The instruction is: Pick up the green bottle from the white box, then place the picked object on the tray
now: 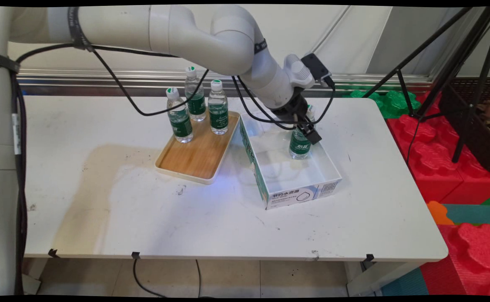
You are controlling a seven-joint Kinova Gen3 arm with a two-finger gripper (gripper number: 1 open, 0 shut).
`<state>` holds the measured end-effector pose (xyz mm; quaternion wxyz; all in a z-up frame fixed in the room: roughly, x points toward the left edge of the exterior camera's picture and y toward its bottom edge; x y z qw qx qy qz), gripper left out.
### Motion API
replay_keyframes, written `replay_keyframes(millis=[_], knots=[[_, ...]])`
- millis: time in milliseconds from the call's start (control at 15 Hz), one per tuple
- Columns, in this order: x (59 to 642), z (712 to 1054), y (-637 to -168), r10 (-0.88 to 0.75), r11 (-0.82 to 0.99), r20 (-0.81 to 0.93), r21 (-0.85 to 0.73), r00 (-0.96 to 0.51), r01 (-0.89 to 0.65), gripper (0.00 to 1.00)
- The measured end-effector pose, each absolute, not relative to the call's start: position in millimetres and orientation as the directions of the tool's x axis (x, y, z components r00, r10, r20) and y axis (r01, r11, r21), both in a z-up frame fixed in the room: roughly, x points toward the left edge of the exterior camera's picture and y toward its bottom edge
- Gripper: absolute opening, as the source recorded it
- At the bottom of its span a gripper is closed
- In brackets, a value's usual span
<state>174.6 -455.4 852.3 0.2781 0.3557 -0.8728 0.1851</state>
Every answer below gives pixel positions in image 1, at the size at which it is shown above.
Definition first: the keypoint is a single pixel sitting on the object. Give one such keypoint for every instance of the green foam block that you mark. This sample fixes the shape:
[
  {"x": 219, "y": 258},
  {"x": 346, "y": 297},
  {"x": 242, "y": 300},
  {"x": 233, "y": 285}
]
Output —
[{"x": 391, "y": 102}]

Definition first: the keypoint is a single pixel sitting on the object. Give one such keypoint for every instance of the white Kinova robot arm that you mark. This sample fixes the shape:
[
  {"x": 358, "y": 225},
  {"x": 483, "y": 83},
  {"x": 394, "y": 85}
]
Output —
[{"x": 186, "y": 29}]

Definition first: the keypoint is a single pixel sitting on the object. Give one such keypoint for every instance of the grey column clamp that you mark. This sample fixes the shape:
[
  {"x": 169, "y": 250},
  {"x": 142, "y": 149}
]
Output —
[{"x": 1, "y": 62}]

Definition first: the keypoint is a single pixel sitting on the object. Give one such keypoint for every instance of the clear water bottle green label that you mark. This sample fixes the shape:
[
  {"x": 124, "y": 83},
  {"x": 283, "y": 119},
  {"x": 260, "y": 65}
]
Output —
[
  {"x": 181, "y": 121},
  {"x": 196, "y": 102},
  {"x": 299, "y": 147},
  {"x": 219, "y": 115}
]

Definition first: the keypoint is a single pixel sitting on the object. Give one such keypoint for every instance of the flat red foam block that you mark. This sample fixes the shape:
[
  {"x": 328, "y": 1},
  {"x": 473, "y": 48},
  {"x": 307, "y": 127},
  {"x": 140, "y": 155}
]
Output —
[{"x": 479, "y": 186}]

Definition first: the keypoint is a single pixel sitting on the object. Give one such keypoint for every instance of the orange foam piece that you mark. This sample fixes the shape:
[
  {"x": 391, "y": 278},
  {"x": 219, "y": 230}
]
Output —
[{"x": 437, "y": 212}]

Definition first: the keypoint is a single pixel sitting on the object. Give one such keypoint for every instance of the teal foam mat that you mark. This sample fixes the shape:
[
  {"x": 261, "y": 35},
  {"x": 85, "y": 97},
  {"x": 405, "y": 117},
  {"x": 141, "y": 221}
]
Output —
[{"x": 475, "y": 214}]

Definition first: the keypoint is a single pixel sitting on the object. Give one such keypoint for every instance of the white cardboard box green print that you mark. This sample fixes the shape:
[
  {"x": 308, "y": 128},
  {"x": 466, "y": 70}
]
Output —
[{"x": 286, "y": 172}]

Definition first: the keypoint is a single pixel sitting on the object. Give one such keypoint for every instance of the wooden tray white rim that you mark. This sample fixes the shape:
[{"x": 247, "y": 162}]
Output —
[{"x": 198, "y": 155}]

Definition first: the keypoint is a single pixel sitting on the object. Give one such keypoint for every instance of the black tripod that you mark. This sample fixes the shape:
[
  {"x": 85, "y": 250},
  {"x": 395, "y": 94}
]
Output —
[{"x": 462, "y": 142}]

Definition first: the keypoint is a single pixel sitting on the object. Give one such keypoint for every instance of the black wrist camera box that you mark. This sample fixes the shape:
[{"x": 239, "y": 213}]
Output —
[{"x": 314, "y": 67}]

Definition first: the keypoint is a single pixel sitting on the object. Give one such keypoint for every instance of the dark metal grille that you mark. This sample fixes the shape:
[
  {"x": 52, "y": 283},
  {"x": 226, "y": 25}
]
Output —
[{"x": 483, "y": 147}]

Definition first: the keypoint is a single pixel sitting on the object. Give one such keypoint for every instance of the white slanted table leg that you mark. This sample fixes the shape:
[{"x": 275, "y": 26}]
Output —
[{"x": 379, "y": 279}]

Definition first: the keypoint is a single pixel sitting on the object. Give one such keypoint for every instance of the red foam block wavy edge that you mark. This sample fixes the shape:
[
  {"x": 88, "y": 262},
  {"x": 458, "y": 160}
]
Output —
[{"x": 471, "y": 260}]

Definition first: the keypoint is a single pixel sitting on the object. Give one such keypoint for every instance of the white short table leg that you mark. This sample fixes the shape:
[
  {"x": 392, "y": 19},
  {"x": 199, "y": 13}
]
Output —
[{"x": 33, "y": 277}]

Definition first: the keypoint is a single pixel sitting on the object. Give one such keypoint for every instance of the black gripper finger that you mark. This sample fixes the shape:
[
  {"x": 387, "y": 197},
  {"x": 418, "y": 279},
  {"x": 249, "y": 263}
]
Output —
[
  {"x": 302, "y": 118},
  {"x": 312, "y": 135}
]

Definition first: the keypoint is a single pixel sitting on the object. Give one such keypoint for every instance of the aluminium window rail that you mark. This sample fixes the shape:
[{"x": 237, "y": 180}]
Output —
[{"x": 270, "y": 82}]

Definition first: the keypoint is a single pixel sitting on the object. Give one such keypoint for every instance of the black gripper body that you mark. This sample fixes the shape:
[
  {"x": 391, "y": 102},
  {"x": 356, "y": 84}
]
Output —
[{"x": 291, "y": 105}]

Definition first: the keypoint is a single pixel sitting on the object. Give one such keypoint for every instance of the large red foam block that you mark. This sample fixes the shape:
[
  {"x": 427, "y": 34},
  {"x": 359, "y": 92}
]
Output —
[{"x": 433, "y": 159}]

